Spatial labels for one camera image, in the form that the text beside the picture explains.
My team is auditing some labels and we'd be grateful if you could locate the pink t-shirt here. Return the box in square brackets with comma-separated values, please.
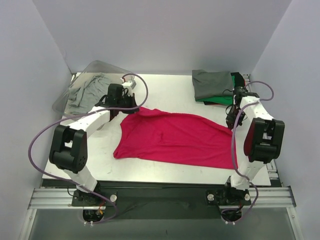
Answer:
[113, 107, 234, 170]

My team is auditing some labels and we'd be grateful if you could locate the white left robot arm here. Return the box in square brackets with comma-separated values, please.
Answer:
[49, 83, 138, 206]

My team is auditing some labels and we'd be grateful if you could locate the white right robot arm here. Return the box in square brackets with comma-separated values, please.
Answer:
[221, 96, 285, 204]

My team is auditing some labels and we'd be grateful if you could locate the folded green t-shirt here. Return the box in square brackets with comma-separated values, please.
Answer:
[194, 72, 235, 105]

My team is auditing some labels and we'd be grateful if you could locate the clear plastic bin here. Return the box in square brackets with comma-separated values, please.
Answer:
[52, 60, 129, 117]

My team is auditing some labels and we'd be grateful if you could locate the folded black t-shirt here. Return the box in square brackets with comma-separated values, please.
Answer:
[203, 72, 246, 106]

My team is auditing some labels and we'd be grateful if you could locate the crumpled light grey t-shirt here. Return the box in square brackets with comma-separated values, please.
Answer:
[65, 72, 113, 115]

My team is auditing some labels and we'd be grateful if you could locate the folded dark grey t-shirt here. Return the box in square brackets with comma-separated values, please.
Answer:
[192, 69, 235, 101]

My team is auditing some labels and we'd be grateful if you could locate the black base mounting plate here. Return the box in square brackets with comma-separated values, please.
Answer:
[71, 187, 251, 222]

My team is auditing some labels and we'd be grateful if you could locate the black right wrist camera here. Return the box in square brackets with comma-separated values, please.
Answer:
[233, 86, 260, 99]

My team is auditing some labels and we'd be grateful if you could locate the aluminium front frame rail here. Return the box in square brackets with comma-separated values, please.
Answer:
[28, 187, 296, 210]

